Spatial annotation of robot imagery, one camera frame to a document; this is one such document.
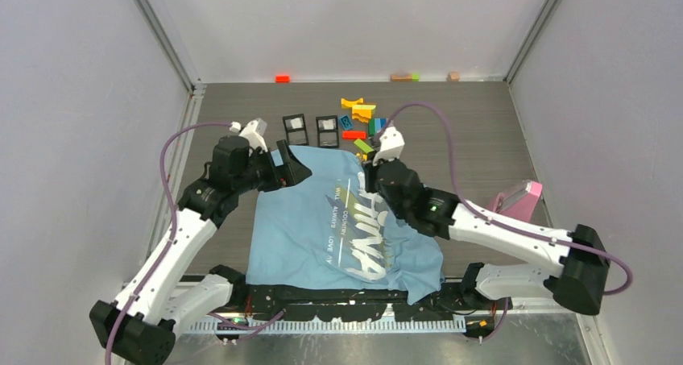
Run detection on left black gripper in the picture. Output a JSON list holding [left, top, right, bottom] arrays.
[[234, 140, 311, 195]]

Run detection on light blue printed t-shirt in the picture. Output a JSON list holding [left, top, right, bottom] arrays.
[[246, 146, 444, 305]]

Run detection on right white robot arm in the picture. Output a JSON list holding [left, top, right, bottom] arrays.
[[362, 160, 611, 316]]

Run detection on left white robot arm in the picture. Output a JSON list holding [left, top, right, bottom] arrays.
[[89, 136, 313, 364]]

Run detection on left black brooch box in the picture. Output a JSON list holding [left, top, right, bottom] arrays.
[[282, 114, 309, 146]]

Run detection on black brooch box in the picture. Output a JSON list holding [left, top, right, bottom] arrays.
[[282, 114, 309, 146], [316, 115, 340, 149]]

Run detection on right black brooch box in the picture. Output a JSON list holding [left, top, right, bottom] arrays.
[[316, 115, 340, 149]]

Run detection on lime green long block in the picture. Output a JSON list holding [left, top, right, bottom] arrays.
[[354, 139, 374, 155]]

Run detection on red flat block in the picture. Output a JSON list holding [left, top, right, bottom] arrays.
[[342, 131, 367, 140]]

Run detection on blue figure-eight block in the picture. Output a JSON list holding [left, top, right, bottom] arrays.
[[338, 115, 354, 131]]

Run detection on multicolour brick stack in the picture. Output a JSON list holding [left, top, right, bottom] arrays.
[[368, 118, 387, 137]]

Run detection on yellow arch block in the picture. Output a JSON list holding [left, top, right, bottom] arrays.
[[340, 97, 364, 109]]

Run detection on tan arch wooden block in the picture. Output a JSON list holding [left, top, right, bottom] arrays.
[[390, 73, 413, 82]]

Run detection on pink white object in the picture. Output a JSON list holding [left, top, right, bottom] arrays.
[[486, 180, 543, 222]]

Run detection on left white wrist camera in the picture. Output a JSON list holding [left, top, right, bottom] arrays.
[[239, 118, 268, 152]]

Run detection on red block by wall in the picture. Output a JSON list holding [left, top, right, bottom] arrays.
[[275, 73, 291, 83]]

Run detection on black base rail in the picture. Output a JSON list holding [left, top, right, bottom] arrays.
[[210, 265, 513, 330]]

